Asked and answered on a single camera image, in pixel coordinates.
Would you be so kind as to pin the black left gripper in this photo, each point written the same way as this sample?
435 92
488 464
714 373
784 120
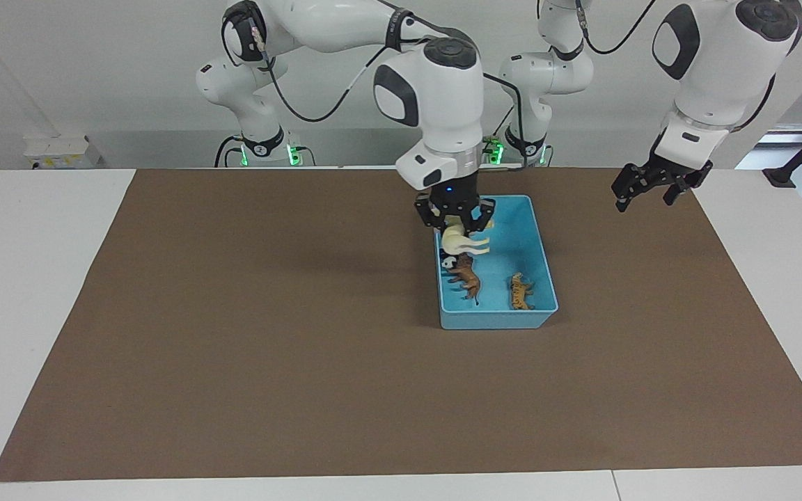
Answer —
676 172

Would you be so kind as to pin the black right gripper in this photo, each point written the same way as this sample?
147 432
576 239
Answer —
455 196

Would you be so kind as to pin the cream horse toy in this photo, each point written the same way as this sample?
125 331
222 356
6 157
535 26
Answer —
457 241

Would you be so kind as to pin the black and white panda toy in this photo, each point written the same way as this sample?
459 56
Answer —
448 262

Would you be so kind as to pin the brown lion toy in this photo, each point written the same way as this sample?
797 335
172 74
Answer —
467 278

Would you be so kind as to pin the orange striped tiger toy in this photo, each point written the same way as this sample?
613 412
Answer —
519 292

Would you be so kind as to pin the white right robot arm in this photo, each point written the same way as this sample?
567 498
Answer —
436 90

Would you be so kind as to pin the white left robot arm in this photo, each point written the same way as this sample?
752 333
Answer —
714 62

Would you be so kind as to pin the light blue storage box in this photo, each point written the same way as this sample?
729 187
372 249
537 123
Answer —
498 316

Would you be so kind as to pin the brown table mat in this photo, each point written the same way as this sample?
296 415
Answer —
269 348

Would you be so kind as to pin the white wall box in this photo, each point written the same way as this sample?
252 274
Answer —
60 149

